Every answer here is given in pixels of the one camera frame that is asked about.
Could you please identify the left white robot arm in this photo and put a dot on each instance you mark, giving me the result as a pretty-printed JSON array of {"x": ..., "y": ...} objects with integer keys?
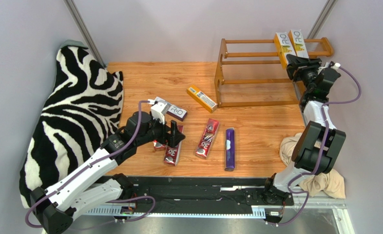
[{"x": 54, "y": 209}]

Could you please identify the small red toothpaste box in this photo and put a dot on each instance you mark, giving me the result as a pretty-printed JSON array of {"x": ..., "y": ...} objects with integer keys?
[{"x": 159, "y": 146}]

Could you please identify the orange wooden shelf rack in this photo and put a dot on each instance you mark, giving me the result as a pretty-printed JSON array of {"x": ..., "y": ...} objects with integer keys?
[{"x": 249, "y": 73}]

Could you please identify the purple white R.O.C.S. toothpaste box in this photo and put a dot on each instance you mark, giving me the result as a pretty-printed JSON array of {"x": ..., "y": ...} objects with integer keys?
[{"x": 173, "y": 110}]

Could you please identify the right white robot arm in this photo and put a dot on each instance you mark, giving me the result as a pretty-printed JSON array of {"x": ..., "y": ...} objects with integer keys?
[{"x": 320, "y": 143}]

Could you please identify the red 3d toothpaste box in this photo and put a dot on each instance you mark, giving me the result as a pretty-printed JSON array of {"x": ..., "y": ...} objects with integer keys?
[
  {"x": 208, "y": 138},
  {"x": 171, "y": 155}
]

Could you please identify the beige crumpled cloth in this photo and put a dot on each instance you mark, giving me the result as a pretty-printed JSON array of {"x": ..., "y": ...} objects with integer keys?
[{"x": 332, "y": 183}]

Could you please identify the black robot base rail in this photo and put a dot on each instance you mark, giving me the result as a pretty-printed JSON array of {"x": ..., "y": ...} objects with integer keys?
[{"x": 217, "y": 197}]

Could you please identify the red 3D toothpaste box left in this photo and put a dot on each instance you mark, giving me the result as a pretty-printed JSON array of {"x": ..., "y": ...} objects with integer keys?
[{"x": 171, "y": 155}]

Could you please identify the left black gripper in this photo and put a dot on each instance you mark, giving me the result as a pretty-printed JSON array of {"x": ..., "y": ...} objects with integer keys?
[{"x": 172, "y": 139}]

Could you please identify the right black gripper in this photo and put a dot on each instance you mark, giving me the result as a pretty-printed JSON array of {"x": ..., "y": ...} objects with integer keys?
[{"x": 296, "y": 66}]

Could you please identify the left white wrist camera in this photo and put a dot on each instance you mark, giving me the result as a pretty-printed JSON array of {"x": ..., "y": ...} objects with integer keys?
[{"x": 158, "y": 111}]

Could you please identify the red 3D toothpaste box right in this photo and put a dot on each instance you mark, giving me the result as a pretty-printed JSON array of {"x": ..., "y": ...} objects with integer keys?
[{"x": 208, "y": 138}]

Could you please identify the orange white R.O.C.S. toothpaste box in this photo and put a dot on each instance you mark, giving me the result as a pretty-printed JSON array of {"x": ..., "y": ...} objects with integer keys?
[{"x": 298, "y": 43}]

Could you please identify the zebra pattern cushion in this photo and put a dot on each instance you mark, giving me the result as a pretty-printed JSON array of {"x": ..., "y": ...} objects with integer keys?
[{"x": 82, "y": 110}]

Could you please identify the silver yellow R.O.C.S. toothpaste box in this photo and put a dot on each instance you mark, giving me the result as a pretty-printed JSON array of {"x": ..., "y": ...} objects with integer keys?
[{"x": 284, "y": 47}]

